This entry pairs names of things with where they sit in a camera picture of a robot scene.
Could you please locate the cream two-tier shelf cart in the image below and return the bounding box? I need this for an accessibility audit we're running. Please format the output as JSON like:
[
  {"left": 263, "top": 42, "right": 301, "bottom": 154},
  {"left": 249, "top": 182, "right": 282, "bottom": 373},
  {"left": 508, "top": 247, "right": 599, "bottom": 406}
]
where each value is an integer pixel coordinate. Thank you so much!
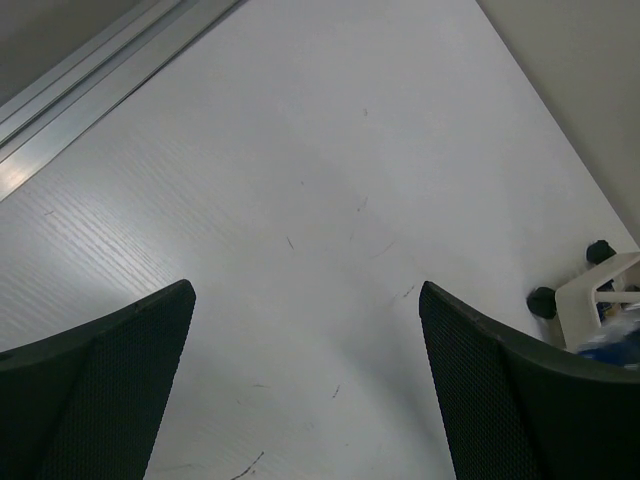
[{"left": 526, "top": 240, "right": 639, "bottom": 352}]

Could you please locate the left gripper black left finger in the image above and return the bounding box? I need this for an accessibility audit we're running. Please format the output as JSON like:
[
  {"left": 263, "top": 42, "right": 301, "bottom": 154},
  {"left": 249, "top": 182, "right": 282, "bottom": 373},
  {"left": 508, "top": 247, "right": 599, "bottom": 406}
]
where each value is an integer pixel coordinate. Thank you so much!
[{"left": 1, "top": 280, "right": 196, "bottom": 479}]

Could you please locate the spaghetti bag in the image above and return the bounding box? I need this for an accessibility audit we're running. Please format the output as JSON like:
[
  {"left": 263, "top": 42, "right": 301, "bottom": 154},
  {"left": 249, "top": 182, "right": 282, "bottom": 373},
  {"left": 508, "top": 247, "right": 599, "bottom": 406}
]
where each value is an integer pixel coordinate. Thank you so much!
[{"left": 577, "top": 302, "right": 639, "bottom": 371}]

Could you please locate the aluminium table edge rail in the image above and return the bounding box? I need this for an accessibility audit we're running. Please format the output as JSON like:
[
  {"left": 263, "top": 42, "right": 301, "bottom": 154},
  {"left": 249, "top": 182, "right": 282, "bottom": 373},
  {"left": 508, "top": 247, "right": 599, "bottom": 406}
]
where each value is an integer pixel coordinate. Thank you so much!
[{"left": 1, "top": 0, "right": 237, "bottom": 197}]

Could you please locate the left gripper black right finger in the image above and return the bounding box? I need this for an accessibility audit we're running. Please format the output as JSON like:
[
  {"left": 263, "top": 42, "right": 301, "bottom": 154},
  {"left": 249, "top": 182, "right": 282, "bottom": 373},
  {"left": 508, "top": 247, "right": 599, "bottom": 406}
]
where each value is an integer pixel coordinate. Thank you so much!
[{"left": 419, "top": 282, "right": 639, "bottom": 479}]

